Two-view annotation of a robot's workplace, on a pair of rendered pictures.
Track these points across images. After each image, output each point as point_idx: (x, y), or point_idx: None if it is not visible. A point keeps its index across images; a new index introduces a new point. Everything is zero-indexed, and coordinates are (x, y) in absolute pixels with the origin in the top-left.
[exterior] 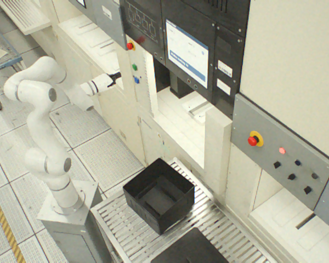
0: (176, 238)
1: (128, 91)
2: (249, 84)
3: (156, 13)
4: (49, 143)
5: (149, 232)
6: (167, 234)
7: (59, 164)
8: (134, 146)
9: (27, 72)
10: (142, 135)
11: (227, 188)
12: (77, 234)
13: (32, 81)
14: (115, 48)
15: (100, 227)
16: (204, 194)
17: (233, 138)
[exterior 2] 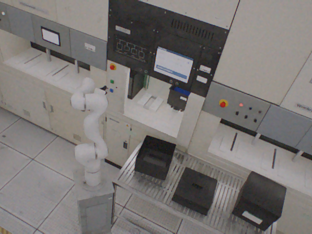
0: (174, 178)
1: None
2: (221, 74)
3: (148, 44)
4: (99, 136)
5: (157, 180)
6: (168, 178)
7: (106, 150)
8: (91, 142)
9: (84, 88)
10: (105, 130)
11: (192, 141)
12: (104, 203)
13: (92, 94)
14: (91, 71)
15: (114, 194)
16: (174, 151)
17: (204, 108)
